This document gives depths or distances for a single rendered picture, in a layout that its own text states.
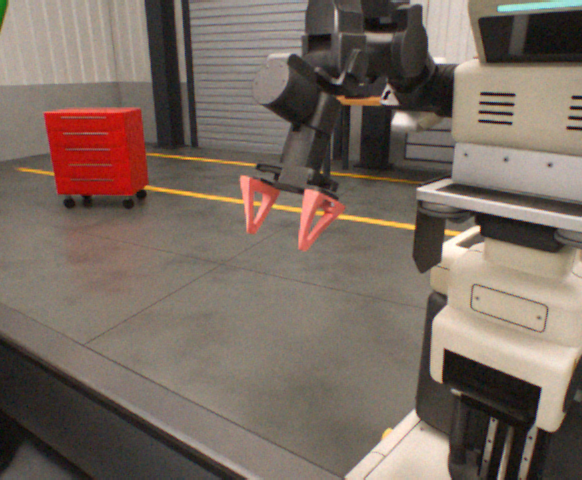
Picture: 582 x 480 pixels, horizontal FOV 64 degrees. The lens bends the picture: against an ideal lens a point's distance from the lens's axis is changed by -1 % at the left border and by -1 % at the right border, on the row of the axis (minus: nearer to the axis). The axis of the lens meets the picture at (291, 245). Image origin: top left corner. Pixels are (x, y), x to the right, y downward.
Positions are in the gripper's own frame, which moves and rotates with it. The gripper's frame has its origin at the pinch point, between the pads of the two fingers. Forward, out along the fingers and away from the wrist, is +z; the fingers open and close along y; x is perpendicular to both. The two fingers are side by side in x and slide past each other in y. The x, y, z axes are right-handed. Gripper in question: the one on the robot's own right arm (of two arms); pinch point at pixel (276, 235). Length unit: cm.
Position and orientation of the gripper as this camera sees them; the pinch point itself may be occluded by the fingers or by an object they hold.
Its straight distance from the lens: 63.9
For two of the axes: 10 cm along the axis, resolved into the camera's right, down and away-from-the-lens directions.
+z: -3.1, 9.5, 0.0
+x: 6.1, 1.9, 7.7
